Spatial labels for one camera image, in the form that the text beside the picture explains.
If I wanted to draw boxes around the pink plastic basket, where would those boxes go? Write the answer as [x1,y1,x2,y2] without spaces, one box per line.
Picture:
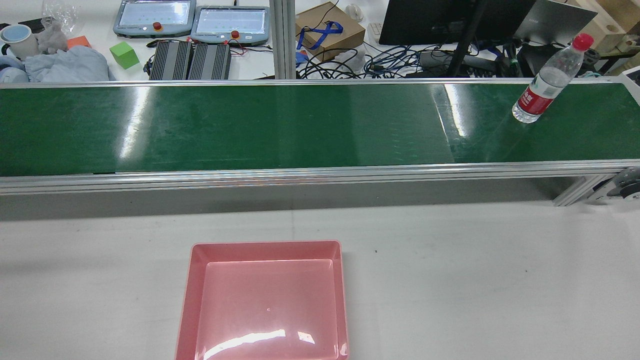
[175,240,349,360]

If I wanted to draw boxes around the pale blue rounded object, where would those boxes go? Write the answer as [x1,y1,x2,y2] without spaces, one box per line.
[0,56,30,83]

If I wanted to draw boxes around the green conveyor belt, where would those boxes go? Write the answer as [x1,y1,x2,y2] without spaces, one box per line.
[0,77,640,207]
[0,82,640,177]

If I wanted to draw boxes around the brown cardboard box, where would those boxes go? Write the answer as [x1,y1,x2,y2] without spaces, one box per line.
[295,1,366,62]

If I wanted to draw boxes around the black finned power supply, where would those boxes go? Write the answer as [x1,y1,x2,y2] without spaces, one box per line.
[188,43,232,81]
[149,40,194,81]

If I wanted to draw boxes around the grey teach pendant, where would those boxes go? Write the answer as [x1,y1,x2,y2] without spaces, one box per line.
[190,6,271,47]
[113,0,197,39]

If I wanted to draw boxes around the black monitor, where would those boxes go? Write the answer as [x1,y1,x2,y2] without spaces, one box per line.
[378,0,538,47]

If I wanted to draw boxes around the green foam cube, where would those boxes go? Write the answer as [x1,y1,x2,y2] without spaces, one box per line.
[109,41,140,70]

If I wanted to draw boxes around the clear water bottle red cap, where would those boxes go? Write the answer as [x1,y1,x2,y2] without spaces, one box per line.
[512,33,595,124]

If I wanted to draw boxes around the pale blue cloth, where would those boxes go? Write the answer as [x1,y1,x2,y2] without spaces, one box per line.
[24,46,116,83]

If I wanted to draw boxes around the grey laptop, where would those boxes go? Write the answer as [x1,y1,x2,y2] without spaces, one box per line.
[514,0,598,48]

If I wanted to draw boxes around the grey plush toy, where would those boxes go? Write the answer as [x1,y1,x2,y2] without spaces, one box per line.
[38,22,68,55]

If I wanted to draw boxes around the conveyor roller motor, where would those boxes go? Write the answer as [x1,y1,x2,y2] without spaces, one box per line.
[592,166,640,203]

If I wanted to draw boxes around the clear plastic bag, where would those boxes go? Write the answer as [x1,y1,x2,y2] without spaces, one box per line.
[41,0,81,36]

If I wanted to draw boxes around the white mug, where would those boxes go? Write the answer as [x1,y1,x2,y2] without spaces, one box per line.
[0,24,40,60]

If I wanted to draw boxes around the wooden box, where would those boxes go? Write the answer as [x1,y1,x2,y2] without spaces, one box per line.
[565,0,640,56]

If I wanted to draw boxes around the black cable tangle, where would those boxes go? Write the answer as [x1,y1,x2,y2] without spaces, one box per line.
[297,47,366,80]

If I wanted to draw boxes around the blue cable bundle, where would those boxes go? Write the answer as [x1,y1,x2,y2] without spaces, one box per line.
[365,45,436,78]

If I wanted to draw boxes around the aluminium profile post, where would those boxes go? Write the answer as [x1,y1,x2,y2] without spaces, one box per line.
[269,0,297,80]

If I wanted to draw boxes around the blue lanyard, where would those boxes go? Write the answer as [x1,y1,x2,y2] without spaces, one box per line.
[297,21,344,51]

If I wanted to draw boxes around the black camera pole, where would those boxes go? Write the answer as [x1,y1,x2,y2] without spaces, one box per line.
[446,0,488,78]

